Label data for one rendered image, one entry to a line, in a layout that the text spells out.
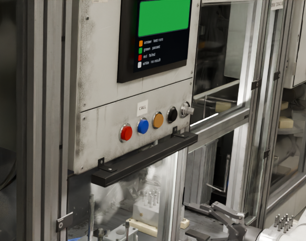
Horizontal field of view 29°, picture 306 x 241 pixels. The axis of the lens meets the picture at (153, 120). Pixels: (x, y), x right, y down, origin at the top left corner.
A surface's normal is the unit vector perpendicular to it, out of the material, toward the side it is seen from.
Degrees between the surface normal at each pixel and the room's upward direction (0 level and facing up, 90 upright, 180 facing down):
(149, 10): 90
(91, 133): 90
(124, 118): 90
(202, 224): 0
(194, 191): 90
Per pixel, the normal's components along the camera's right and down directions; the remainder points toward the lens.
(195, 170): -0.54, 0.22
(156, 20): 0.84, 0.22
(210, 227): 0.07, -0.95
